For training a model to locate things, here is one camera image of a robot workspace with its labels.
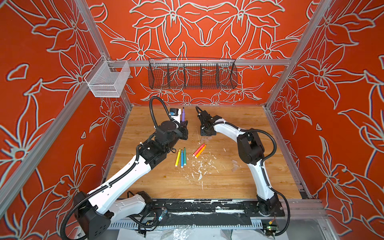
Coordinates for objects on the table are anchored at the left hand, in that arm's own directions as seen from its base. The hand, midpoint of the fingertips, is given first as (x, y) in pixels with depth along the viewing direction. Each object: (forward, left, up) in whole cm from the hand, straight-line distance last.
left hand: (185, 119), depth 70 cm
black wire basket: (+42, -2, -1) cm, 42 cm away
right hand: (+15, -10, -30) cm, 35 cm away
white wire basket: (+33, +53, -1) cm, 62 cm away
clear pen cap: (-10, -30, -31) cm, 44 cm away
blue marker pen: (-6, +3, -31) cm, 32 cm away
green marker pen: (-4, +1, -30) cm, 30 cm away
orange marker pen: (0, -9, -31) cm, 32 cm away
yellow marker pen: (-5, +5, -31) cm, 31 cm away
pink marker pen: (+2, -8, -31) cm, 32 cm away
